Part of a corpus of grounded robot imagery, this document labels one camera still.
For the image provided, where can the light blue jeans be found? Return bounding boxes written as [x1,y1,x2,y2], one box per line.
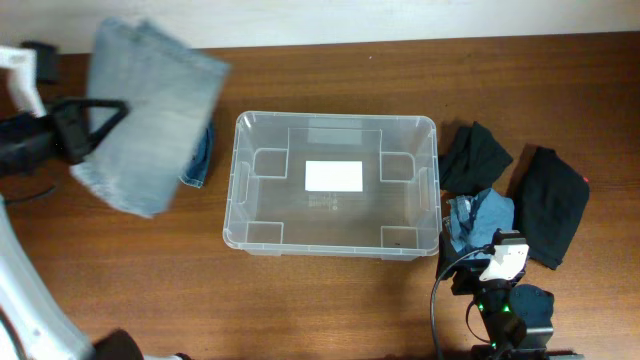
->
[70,18,230,218]

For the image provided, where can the dark blue jeans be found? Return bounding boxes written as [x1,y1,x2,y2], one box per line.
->
[179,122,215,188]

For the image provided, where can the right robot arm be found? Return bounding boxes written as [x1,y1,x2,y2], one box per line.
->
[429,229,584,360]

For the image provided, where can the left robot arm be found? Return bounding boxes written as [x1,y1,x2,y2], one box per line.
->
[1,98,154,360]

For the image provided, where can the crumpled light blue cloth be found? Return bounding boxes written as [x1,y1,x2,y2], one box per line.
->
[444,188,515,256]

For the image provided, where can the black folded cloth left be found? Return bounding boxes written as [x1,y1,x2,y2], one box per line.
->
[438,122,513,195]

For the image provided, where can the black folded cloth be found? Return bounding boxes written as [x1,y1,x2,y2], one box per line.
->
[514,147,590,270]
[438,122,513,195]

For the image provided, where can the clear plastic storage bin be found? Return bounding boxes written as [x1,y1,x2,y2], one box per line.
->
[222,111,442,261]

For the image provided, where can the black folded cloth right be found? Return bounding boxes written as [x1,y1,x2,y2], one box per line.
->
[514,147,590,270]

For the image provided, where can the white label in bin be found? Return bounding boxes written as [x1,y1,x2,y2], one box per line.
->
[304,161,363,192]

